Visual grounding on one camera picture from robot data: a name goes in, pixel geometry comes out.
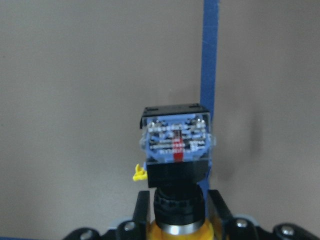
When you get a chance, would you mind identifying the yellow push button switch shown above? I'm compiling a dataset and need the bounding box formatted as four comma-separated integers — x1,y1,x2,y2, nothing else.
133,103,214,240

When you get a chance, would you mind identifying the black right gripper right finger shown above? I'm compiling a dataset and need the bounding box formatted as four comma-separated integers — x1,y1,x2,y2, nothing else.
207,189,233,225

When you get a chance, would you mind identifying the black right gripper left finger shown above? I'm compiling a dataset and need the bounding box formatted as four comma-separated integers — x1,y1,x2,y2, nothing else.
132,190,150,228

